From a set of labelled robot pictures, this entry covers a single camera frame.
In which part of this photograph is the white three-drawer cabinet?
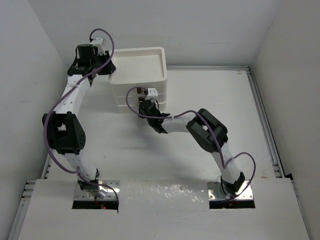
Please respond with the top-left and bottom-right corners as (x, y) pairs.
(109, 47), (168, 114)

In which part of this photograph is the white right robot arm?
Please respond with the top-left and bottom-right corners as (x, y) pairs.
(138, 99), (245, 197)

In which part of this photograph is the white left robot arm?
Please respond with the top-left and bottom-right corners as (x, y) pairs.
(42, 42), (116, 196)

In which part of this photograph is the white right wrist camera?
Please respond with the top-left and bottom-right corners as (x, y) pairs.
(147, 88), (158, 99)

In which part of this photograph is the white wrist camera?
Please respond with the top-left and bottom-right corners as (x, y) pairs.
(147, 88), (158, 99)
(90, 36), (106, 56)

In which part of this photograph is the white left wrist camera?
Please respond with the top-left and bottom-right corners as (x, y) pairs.
(90, 36), (106, 56)

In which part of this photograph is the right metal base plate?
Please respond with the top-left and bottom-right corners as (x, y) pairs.
(206, 180), (254, 202)

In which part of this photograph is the metal base plate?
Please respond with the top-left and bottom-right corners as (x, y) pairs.
(206, 180), (254, 202)
(73, 180), (120, 201)

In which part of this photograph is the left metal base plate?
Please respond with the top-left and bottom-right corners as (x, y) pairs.
(73, 180), (120, 201)

